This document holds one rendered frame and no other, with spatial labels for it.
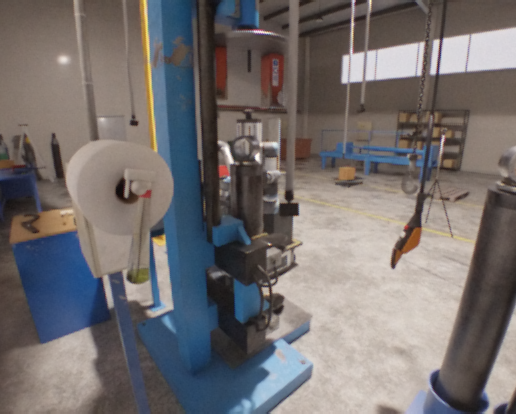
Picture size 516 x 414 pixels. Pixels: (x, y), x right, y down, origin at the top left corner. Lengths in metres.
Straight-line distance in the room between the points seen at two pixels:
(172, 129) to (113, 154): 0.69
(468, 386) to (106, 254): 1.77
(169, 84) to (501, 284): 1.73
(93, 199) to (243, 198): 1.10
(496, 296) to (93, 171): 1.59
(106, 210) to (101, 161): 0.13
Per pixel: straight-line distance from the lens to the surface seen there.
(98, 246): 1.14
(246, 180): 1.73
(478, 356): 1.74
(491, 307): 1.59
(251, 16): 1.83
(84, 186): 0.82
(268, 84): 1.85
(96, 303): 2.92
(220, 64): 1.71
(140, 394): 1.79
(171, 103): 1.48
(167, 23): 1.55
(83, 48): 1.24
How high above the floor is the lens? 1.71
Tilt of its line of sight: 16 degrees down
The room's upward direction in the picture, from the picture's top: straight up
